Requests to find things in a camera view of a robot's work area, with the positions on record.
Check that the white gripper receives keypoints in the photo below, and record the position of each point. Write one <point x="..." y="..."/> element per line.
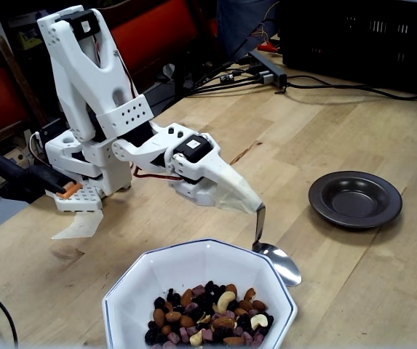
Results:
<point x="213" y="168"/>

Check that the bent metal spoon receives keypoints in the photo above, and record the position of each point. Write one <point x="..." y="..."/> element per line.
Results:
<point x="284" y="267"/>

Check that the trail mix nuts and raisins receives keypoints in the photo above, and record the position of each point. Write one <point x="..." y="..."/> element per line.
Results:
<point x="208" y="320"/>

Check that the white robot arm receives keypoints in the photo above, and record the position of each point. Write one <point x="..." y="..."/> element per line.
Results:
<point x="84" y="72"/>

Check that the white octagonal bowl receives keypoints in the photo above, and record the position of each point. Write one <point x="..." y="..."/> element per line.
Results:
<point x="179" y="265"/>

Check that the brown plate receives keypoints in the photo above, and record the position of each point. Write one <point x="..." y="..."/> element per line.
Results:
<point x="353" y="200"/>

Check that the grey usb hub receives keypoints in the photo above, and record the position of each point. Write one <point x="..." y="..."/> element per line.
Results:
<point x="266" y="67"/>

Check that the beige masking tape piece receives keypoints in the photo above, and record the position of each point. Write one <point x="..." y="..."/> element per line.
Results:
<point x="80" y="225"/>

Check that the blue grey fabric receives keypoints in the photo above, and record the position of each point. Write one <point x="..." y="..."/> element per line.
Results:
<point x="237" y="25"/>

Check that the black clamp with orange tip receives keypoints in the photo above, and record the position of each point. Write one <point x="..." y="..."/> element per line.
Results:
<point x="30" y="178"/>

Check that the black plastic crate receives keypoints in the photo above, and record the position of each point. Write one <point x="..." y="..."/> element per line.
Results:
<point x="357" y="36"/>

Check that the yellow green box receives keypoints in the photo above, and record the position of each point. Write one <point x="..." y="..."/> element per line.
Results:
<point x="26" y="40"/>

